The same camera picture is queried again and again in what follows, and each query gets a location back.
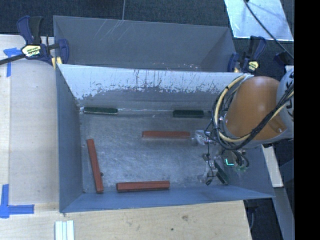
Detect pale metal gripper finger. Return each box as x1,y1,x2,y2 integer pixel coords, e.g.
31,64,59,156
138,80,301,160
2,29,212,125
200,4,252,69
191,129,217,146
197,153,217,185

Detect dark green flat block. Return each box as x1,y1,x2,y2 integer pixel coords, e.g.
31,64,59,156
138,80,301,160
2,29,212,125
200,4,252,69
213,159,229,186
172,109,205,119
83,106,119,115

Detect red-brown flat block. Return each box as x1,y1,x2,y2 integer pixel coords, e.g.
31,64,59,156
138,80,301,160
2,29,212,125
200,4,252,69
86,138,105,194
115,180,171,193
141,130,191,140

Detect grey metal bin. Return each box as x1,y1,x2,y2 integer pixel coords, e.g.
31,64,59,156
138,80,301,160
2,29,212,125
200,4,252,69
52,15,277,214

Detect pale wood board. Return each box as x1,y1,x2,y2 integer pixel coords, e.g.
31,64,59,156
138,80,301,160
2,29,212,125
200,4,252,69
8,58,61,206

